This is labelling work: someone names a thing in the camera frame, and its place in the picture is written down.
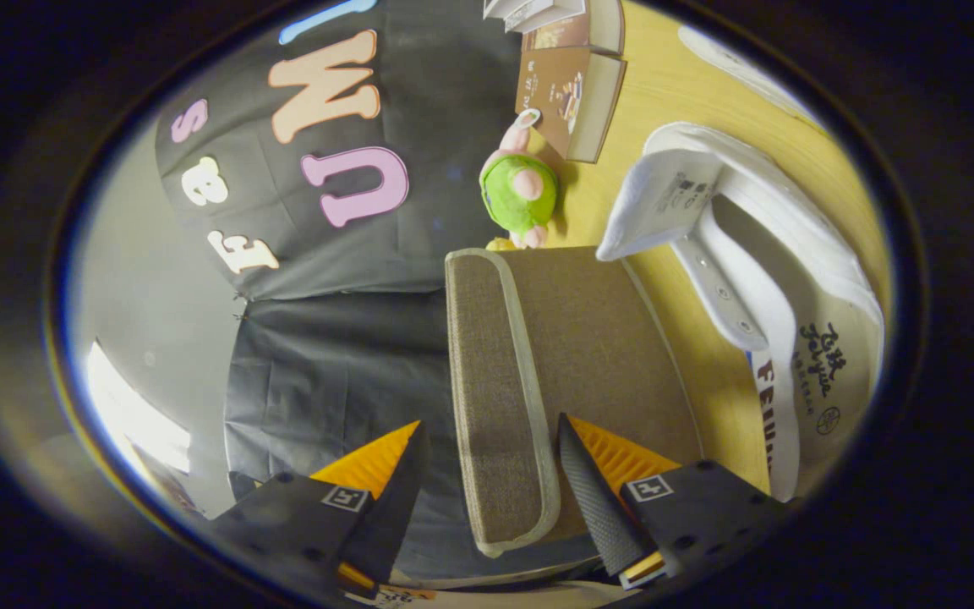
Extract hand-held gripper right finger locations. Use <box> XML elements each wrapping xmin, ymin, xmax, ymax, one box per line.
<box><xmin>558</xmin><ymin>414</ymin><xmax>792</xmax><ymax>590</ymax></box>

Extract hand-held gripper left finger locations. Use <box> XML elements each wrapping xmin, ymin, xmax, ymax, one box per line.
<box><xmin>212</xmin><ymin>420</ymin><xmax>430</xmax><ymax>606</ymax></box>

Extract beige fabric storage box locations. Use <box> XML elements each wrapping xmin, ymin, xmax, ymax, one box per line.
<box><xmin>445</xmin><ymin>245</ymin><xmax>703</xmax><ymax>559</ymax></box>

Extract white canvas shoe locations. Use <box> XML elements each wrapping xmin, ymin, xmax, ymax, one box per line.
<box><xmin>595</xmin><ymin>121</ymin><xmax>887</xmax><ymax>502</ymax></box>
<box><xmin>677</xmin><ymin>25</ymin><xmax>826</xmax><ymax>128</ymax></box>

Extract black backdrop cloth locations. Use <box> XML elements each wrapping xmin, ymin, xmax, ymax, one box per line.
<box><xmin>156</xmin><ymin>0</ymin><xmax>615</xmax><ymax>589</ymax></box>

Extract pink plush toy green shorts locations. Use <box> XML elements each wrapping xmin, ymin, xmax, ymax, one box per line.
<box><xmin>479</xmin><ymin>108</ymin><xmax>560</xmax><ymax>250</ymax></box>

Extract brown book with illustration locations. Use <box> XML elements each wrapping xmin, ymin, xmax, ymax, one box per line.
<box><xmin>514</xmin><ymin>47</ymin><xmax>627</xmax><ymax>163</ymax></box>

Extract thick brown book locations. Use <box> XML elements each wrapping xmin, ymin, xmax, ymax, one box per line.
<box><xmin>521</xmin><ymin>0</ymin><xmax>626</xmax><ymax>56</ymax></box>

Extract white patterned book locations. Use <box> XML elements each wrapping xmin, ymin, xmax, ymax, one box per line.
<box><xmin>504</xmin><ymin>0</ymin><xmax>587</xmax><ymax>35</ymax></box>

